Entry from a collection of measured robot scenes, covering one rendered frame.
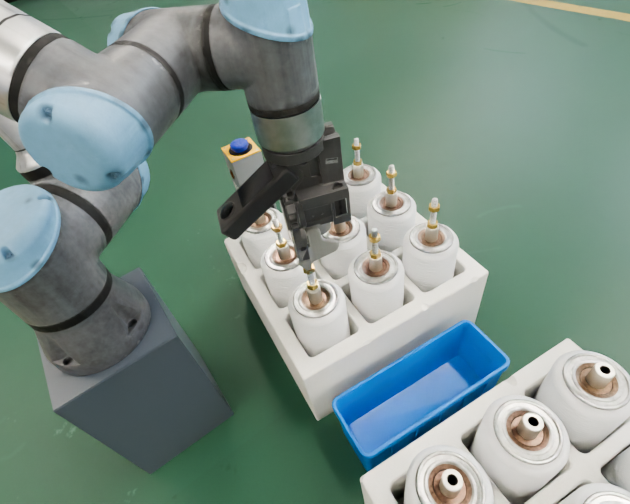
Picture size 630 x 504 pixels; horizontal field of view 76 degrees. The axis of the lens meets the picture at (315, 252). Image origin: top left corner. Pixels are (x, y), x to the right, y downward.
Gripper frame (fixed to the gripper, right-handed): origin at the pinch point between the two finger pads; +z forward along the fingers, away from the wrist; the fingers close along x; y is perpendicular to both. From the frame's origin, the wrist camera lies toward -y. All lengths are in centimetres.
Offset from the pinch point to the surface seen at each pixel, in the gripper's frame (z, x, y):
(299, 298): 9.3, 0.7, -1.7
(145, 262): 35, 48, -40
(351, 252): 11.7, 9.5, 9.9
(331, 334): 13.8, -4.7, 1.7
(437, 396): 34.3, -11.8, 18.7
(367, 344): 17.3, -6.4, 7.2
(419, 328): 22.1, -3.7, 18.0
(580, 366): 9.3, -22.8, 30.9
